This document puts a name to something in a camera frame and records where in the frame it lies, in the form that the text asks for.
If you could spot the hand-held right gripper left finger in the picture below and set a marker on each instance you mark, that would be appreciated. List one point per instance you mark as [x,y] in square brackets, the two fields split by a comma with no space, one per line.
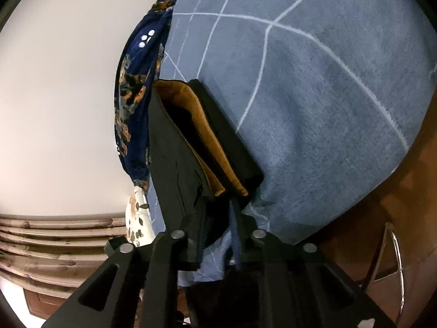
[194,242]

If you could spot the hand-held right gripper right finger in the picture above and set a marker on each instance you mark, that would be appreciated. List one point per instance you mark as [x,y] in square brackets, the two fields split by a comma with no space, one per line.
[235,239]

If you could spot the black pants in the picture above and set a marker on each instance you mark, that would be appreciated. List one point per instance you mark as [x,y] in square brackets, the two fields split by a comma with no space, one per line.
[177,150]

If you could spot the white cloth with dark flowers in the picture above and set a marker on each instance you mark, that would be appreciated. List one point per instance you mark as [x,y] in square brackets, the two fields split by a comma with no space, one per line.
[138,218]

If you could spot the ribbed ceiling cornice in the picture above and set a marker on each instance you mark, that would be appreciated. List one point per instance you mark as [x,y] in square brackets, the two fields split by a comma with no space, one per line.
[51,242]

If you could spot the blue blanket with white lines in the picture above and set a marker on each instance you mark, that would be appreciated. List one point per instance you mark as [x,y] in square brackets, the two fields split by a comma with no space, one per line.
[324,109]

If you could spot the brown wooden headboard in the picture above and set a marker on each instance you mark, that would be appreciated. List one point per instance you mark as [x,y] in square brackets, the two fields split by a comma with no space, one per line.
[392,218]

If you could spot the navy floral cloth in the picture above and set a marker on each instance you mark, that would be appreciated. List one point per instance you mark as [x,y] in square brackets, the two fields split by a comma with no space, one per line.
[136,92]

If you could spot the brown wooden door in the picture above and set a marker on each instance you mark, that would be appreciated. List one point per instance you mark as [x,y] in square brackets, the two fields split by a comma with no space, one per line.
[44,305]

